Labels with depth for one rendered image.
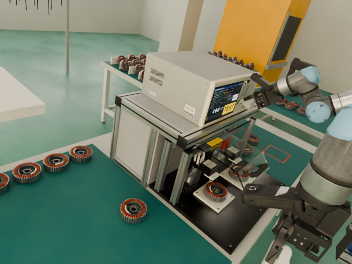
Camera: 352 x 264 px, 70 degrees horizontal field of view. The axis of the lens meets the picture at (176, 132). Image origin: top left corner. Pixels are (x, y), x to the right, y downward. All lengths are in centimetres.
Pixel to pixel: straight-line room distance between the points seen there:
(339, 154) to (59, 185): 108
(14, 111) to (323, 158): 78
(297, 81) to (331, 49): 521
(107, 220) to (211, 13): 680
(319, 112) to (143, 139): 71
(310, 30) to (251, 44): 193
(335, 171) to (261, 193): 14
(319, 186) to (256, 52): 439
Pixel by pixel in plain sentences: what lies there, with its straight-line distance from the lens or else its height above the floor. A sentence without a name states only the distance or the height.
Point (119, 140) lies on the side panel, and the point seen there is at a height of 89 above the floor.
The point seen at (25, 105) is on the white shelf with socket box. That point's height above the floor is 120.
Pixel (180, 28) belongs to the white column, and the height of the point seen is 99.
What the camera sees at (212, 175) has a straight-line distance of 122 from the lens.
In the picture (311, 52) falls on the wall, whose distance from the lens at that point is 642.
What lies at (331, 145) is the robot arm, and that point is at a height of 145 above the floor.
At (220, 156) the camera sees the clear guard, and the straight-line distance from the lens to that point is 103.
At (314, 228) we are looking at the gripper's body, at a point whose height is 129.
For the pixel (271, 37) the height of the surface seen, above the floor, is 123.
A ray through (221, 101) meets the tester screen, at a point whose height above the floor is 122.
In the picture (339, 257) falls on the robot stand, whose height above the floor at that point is 74.
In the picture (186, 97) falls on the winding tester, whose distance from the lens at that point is 109.
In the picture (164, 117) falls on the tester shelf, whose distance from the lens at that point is 109.
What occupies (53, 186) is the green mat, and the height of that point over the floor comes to 75.
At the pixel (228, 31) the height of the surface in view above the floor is 112.
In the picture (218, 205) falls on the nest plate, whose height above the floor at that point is 78.
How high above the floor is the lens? 160
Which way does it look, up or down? 29 degrees down
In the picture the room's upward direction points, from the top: 14 degrees clockwise
